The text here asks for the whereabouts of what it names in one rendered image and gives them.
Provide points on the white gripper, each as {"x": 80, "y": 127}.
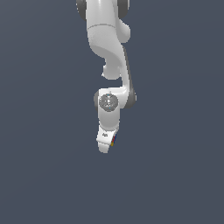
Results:
{"x": 104, "y": 135}

